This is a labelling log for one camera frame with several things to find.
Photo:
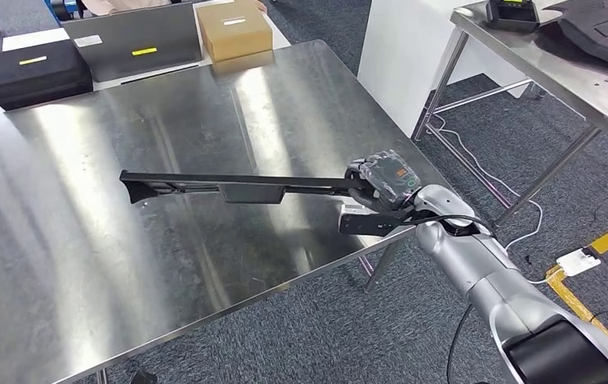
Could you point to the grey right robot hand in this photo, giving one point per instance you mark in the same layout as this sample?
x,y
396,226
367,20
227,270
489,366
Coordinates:
x,y
391,180

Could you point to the long black plastic part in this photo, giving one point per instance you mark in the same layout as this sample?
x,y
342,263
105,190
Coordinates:
x,y
251,193

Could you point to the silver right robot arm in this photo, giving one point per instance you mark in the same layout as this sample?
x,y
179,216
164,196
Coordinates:
x,y
484,265

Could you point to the dark grey moulded part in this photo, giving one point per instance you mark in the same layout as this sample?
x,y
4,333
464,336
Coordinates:
x,y
601,37

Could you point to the stainless steel workbench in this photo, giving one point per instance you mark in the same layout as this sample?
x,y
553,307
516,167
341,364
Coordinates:
x,y
124,265

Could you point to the white partition panel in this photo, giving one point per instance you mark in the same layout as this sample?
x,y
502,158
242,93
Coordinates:
x,y
404,63

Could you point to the stainless steel table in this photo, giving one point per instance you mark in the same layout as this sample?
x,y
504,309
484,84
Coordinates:
x,y
548,63

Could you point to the small black device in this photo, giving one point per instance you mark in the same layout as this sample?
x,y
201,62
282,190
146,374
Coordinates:
x,y
510,18

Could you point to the white power strip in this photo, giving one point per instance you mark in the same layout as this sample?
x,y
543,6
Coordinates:
x,y
577,262

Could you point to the brown cardboard box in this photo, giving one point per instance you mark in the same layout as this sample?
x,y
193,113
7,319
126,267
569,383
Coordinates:
x,y
235,37

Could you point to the flat grey case yellow label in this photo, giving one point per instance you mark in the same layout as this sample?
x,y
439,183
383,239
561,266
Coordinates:
x,y
134,37

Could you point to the black case with yellow label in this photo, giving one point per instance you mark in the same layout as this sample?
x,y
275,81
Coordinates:
x,y
39,79

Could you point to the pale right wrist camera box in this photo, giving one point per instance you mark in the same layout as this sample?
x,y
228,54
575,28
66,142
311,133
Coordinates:
x,y
352,209

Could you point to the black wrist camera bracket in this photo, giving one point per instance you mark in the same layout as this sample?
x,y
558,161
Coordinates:
x,y
362,225

